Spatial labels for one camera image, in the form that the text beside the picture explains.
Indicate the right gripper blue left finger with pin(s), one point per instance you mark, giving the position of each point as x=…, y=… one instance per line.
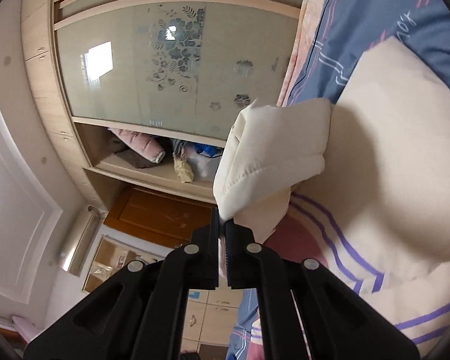
x=139, y=312

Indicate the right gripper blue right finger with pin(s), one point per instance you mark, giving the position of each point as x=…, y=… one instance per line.
x=305, y=311

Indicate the pink and white hooded jacket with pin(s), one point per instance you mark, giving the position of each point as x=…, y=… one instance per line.
x=361, y=184

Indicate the cream drawer cabinet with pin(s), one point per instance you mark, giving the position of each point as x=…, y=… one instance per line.
x=210, y=317

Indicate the brown wooden door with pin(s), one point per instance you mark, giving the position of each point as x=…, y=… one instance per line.
x=160, y=218

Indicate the beige cloth bag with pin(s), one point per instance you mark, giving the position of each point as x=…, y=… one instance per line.
x=183, y=170

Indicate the hanging dark jacket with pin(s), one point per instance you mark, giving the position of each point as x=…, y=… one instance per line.
x=128, y=155

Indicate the hanging pink puffer jacket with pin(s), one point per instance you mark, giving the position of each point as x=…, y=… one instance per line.
x=141, y=143

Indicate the clear plastic storage box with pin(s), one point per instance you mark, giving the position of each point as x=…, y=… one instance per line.
x=203, y=160

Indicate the frosted sliding wardrobe door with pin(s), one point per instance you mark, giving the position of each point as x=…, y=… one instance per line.
x=182, y=66

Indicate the blue plaid bed blanket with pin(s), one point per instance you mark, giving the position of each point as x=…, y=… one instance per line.
x=348, y=28

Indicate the wall air conditioner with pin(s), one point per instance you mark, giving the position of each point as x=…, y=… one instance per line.
x=74, y=249

